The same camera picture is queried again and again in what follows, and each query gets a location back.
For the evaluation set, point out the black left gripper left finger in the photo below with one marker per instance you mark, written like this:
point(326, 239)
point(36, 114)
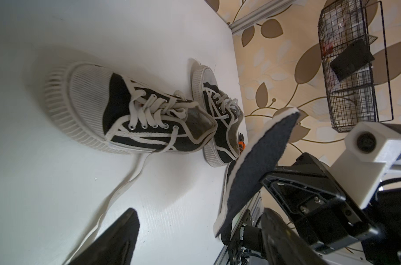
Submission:
point(116, 245)

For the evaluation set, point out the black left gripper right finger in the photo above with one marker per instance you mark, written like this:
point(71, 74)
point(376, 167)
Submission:
point(282, 245)

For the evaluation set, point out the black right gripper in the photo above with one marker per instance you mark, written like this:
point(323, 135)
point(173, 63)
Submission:
point(324, 215)

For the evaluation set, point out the black insole with white edge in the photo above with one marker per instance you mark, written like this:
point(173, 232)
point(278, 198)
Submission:
point(260, 157)

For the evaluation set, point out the black white canvas sneaker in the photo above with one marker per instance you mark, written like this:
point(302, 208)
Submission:
point(113, 113)

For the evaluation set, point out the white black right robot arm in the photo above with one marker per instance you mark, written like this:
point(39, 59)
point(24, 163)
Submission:
point(385, 209)

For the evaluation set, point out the dark object in right basket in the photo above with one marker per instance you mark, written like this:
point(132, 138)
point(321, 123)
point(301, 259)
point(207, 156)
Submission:
point(354, 57)

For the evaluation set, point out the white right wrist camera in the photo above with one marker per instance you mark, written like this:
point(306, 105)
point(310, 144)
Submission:
point(372, 151)

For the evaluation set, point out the black wire basket on right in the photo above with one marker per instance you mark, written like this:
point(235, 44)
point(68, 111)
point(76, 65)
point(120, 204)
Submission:
point(354, 99)

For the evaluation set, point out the aluminium frame rail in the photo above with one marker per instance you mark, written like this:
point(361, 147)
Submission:
point(267, 10)

